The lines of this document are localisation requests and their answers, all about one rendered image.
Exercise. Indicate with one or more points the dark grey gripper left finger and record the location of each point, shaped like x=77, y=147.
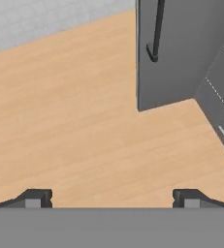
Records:
x=36, y=195

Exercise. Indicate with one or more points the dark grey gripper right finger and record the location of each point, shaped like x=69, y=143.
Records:
x=187, y=195

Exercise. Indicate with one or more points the grey cupboard run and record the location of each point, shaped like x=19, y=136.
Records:
x=221, y=93

